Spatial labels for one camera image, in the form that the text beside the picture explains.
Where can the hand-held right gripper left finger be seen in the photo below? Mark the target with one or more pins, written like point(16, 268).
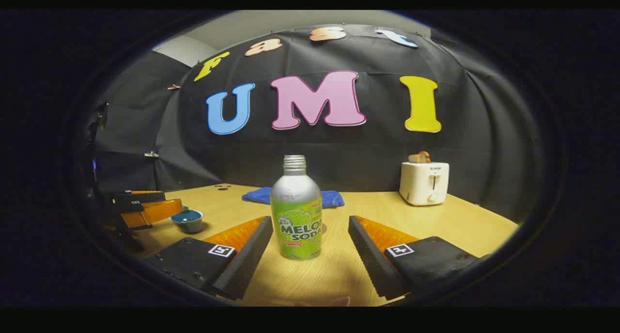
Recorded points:
point(252, 260)

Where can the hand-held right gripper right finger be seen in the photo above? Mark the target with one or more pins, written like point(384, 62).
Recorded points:
point(370, 260)

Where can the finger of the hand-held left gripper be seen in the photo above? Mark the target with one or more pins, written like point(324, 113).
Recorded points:
point(155, 212)
point(145, 197)

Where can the teal teacup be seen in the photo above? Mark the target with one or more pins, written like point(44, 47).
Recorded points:
point(188, 226)

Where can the silver green water bottle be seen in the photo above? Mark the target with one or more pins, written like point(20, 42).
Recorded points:
point(295, 197)

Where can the silver backdrop clip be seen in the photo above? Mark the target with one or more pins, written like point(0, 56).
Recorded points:
point(151, 154)

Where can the blue folded cloth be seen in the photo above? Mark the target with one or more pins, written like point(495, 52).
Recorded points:
point(256, 196)

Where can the white toaster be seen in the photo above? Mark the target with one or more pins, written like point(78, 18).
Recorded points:
point(416, 185)

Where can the black backdrop cloth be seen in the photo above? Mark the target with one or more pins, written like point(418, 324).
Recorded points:
point(378, 153)

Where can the pale bread slice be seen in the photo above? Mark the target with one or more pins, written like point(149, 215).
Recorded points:
point(413, 159)

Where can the brown bread slice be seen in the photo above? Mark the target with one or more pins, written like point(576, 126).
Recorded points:
point(425, 156)

